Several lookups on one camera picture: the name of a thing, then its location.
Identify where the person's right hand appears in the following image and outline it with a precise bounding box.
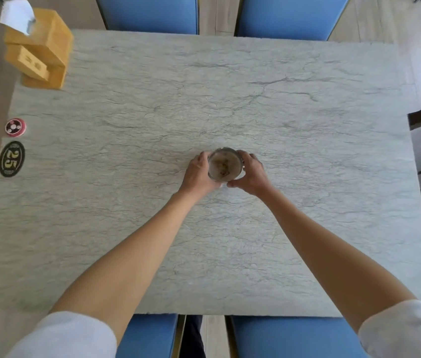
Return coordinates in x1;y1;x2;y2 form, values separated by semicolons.
227;150;274;198

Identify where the person's left hand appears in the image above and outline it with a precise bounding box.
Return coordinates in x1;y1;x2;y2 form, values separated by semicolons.
179;151;222;201

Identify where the clear glass cup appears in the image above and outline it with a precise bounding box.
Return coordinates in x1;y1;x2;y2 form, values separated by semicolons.
207;147;244;183

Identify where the person's left forearm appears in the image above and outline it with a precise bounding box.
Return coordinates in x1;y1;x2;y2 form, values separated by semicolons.
48;189;202;346

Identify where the person's right forearm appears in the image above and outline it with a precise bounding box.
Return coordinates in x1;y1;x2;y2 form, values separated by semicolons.
258;186;418;335

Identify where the brown drink with bits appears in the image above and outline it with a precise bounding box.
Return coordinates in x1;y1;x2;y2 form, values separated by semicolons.
211;150;241;176

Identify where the person's dark trouser leg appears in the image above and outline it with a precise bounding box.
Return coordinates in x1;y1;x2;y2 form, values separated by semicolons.
179;315;207;358

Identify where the blue upholstered chair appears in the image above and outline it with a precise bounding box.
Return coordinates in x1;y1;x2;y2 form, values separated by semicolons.
229;315;370;358
115;313;180;358
94;0;200;36
235;0;352;42

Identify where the black oval sticker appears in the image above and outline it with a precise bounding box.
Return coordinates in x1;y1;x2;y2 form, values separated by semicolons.
0;141;26;179

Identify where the red round sticker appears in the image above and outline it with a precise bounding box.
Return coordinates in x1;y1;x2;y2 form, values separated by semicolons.
4;118;28;138

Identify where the wooden tissue box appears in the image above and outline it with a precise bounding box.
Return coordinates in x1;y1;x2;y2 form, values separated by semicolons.
3;7;74;90

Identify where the white left shirt sleeve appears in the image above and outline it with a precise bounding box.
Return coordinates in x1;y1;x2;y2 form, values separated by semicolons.
0;311;118;358

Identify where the white shirt sleeve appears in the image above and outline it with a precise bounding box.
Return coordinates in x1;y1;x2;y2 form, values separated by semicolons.
358;299;421;358
0;311;118;358

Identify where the small wooden holder box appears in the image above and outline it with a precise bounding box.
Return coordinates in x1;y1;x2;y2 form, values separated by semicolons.
4;44;50;82

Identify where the white right shirt sleeve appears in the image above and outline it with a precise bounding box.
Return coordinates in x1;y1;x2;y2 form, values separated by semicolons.
358;299;421;358

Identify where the white paper tissue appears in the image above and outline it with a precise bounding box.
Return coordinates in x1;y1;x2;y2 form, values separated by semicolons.
0;0;37;36

